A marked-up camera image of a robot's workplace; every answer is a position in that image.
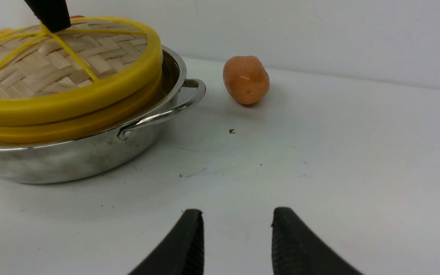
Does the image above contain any yellow woven bamboo steamer lid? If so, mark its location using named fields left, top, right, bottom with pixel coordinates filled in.
left=0, top=17, right=163, bottom=126

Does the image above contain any brown toy potato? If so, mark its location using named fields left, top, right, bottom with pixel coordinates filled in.
left=222, top=55, right=270, bottom=105

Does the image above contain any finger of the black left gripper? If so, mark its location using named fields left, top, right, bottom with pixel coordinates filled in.
left=25, top=0, right=71, bottom=33

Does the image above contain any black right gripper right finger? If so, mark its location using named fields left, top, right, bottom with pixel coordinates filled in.
left=271, top=207, right=361, bottom=275

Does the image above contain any yellow rimmed bamboo steamer basket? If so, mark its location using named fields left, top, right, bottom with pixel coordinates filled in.
left=0, top=70, right=163, bottom=145

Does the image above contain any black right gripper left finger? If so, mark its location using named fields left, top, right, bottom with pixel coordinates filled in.
left=129, top=209, right=205, bottom=275

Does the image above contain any stainless steel pot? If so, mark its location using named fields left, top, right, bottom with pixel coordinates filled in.
left=0, top=47, right=207, bottom=184

